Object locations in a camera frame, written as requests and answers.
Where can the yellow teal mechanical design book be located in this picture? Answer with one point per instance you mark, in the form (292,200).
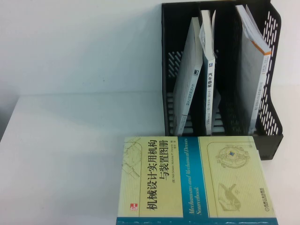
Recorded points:
(164,175)

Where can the thin white grey-spine book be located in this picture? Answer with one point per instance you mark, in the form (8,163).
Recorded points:
(187,82)

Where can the white-spine car book teal cover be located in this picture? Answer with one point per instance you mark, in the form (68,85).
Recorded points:
(209,93)

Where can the white book orange stripe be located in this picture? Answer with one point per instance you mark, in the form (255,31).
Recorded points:
(253,70)

